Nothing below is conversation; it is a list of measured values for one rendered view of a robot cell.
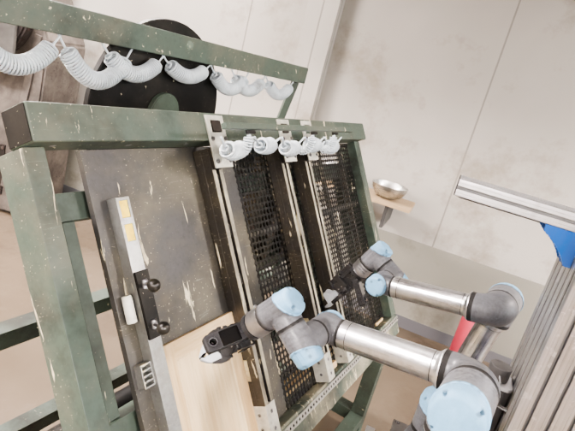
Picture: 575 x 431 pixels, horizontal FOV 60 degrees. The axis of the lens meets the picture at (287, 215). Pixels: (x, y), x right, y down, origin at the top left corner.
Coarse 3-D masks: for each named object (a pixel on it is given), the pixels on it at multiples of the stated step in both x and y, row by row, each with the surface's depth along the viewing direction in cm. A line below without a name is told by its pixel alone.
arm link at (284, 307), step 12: (288, 288) 122; (264, 300) 126; (276, 300) 120; (288, 300) 119; (300, 300) 122; (264, 312) 122; (276, 312) 120; (288, 312) 119; (300, 312) 120; (264, 324) 123; (276, 324) 121; (288, 324) 119
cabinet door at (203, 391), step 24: (192, 336) 161; (168, 360) 151; (192, 360) 160; (240, 360) 180; (192, 384) 158; (216, 384) 167; (240, 384) 178; (192, 408) 156; (216, 408) 165; (240, 408) 176
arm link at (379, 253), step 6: (372, 246) 190; (378, 246) 187; (384, 246) 188; (366, 252) 191; (372, 252) 188; (378, 252) 187; (384, 252) 186; (390, 252) 187; (360, 258) 192; (366, 258) 190; (372, 258) 188; (378, 258) 187; (384, 258) 187; (390, 258) 188; (366, 264) 190; (372, 264) 189; (378, 264) 187; (372, 270) 191
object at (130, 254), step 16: (112, 208) 143; (128, 208) 145; (112, 224) 144; (128, 256) 142; (128, 272) 143; (128, 288) 144; (144, 336) 143; (160, 336) 147; (144, 352) 144; (160, 352) 146; (160, 368) 145; (160, 384) 144; (160, 400) 144; (160, 416) 145; (176, 416) 147
